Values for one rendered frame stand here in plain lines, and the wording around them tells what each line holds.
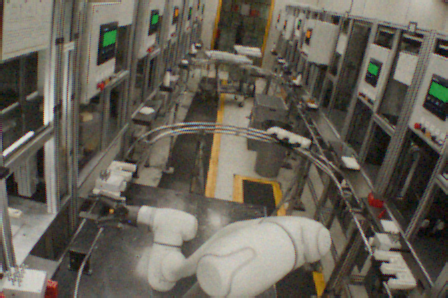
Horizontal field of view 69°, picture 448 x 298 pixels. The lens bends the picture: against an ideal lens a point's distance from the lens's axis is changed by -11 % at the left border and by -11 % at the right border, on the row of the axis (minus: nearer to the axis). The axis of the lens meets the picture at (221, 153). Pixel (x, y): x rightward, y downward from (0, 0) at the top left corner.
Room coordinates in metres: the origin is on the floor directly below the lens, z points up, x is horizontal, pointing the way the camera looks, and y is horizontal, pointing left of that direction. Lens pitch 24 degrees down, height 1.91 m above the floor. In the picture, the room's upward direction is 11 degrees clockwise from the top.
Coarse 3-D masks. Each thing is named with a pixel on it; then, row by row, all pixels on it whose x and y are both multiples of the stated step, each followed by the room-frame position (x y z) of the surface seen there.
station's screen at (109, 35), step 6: (108, 30) 1.73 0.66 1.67; (114, 30) 1.83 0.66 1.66; (108, 36) 1.74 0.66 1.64; (114, 36) 1.84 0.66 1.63; (108, 42) 1.75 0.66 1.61; (114, 42) 1.85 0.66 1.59; (102, 48) 1.67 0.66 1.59; (108, 48) 1.76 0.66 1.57; (114, 48) 1.86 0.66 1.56; (102, 54) 1.68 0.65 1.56; (108, 54) 1.77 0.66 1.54; (102, 60) 1.68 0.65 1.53
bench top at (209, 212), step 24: (144, 192) 1.95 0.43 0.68; (168, 192) 2.01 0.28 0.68; (216, 216) 1.85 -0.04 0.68; (240, 216) 1.90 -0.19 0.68; (264, 216) 1.95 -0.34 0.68; (120, 240) 1.44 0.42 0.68; (144, 240) 1.49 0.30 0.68; (192, 240) 1.57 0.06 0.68; (96, 264) 1.23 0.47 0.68; (120, 264) 1.27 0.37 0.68; (144, 264) 1.31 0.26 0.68; (72, 288) 1.05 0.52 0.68; (96, 288) 1.08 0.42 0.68; (120, 288) 1.12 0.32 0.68; (144, 288) 1.15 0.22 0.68
